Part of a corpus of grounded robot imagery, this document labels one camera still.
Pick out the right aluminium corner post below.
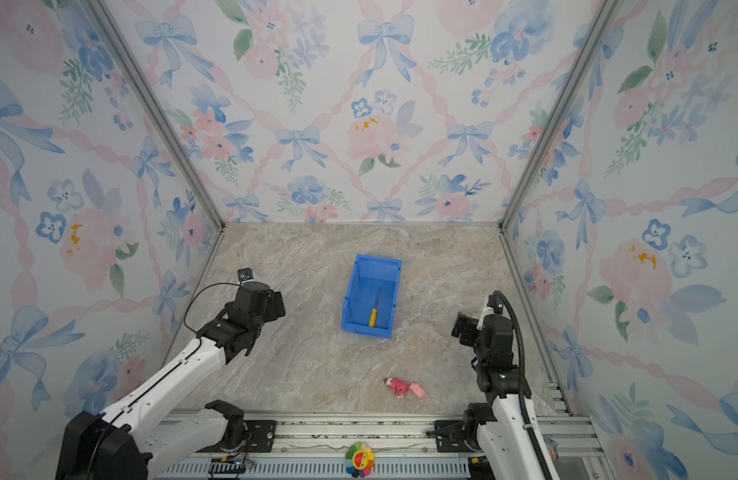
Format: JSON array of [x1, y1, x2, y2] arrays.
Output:
[[500, 0, 620, 234]]

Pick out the yellow handled screwdriver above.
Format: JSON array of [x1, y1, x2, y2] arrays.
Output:
[[368, 287, 382, 328]]

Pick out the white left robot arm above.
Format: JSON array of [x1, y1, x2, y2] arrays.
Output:
[[55, 279, 286, 479]]

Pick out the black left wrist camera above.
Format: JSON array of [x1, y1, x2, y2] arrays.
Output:
[[237, 268, 254, 284]]

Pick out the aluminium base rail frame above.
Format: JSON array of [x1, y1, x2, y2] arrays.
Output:
[[161, 383, 615, 479]]

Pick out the pink toy figure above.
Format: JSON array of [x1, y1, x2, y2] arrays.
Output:
[[384, 377, 427, 399]]

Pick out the colourful round flower toy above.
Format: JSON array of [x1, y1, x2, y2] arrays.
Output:
[[344, 442, 375, 478]]

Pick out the aluminium corner frame post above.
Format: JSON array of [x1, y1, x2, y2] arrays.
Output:
[[81, 0, 225, 231]]

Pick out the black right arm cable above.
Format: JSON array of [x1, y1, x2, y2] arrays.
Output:
[[487, 290, 553, 480]]

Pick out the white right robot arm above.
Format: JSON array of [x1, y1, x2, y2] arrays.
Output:
[[452, 307, 559, 479]]

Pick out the blue plastic bin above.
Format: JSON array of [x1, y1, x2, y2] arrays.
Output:
[[341, 254, 403, 339]]

